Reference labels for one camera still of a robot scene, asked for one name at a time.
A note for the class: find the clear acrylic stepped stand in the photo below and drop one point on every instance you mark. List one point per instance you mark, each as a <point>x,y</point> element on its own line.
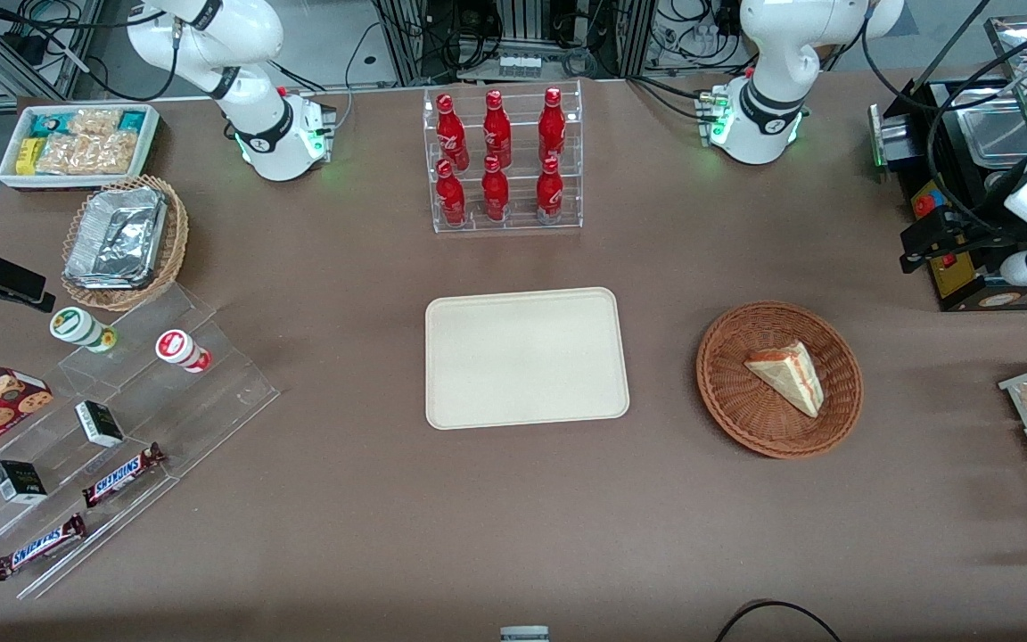
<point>201,410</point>

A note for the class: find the silver foil tray stack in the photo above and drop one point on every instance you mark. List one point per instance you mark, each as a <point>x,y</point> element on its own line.
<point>117,236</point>

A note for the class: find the red cola bottle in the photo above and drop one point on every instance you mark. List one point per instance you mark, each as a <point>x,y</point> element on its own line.
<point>450,125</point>
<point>552,120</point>
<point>550,194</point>
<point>451,198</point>
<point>495,194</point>
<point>497,125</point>

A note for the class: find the black food warmer machine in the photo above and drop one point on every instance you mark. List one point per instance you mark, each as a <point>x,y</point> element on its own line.
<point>959,285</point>

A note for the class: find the small black box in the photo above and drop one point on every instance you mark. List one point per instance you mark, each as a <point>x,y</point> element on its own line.
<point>100,423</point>
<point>19,482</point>

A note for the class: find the clear acrylic bottle rack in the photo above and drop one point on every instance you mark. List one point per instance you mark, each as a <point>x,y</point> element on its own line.
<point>518,225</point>

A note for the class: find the Snickers bar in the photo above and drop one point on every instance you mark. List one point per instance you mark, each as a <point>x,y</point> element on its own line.
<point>39,547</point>
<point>121,476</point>

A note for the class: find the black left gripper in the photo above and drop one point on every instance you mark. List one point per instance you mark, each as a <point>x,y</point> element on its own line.
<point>988,234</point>

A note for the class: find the clear cracker bag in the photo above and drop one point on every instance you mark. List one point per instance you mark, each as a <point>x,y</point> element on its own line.
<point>114,152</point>
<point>63,155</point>
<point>94,121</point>

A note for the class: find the round brown wicker basket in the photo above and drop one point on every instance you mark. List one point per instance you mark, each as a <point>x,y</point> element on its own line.
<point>745,419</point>

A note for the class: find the yellow snack packet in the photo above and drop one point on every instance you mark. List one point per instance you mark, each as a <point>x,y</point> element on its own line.
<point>28,156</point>

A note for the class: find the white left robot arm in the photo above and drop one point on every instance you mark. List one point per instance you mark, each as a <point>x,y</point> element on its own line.
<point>772,53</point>

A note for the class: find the steel warmer pan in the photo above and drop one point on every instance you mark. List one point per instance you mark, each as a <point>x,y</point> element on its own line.
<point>999,138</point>
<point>1004,181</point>

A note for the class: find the small grey device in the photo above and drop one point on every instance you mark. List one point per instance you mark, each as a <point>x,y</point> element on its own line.
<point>524,635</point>

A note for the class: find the teal snack packet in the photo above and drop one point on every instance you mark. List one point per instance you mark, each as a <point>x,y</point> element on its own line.
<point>48,124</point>
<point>133,120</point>

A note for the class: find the beige plastic tray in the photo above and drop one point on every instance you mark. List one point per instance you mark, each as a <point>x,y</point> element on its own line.
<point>527,357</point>

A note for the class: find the white cup red lid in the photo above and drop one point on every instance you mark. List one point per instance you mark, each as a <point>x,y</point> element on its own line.
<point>178,348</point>

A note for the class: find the aluminium frame rack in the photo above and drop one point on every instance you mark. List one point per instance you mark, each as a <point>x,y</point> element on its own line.
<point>406,40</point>

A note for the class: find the oval light wicker basket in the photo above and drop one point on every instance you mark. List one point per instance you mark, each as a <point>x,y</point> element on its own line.
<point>173,241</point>

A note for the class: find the triangular sandwich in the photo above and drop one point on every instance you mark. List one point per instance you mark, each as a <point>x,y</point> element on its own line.
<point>790,379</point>

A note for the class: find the white rectangular snack bin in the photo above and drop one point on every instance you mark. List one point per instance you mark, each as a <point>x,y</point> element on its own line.
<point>7,165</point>

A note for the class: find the white cup green lid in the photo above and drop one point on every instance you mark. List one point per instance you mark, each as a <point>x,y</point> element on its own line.
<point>77,326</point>

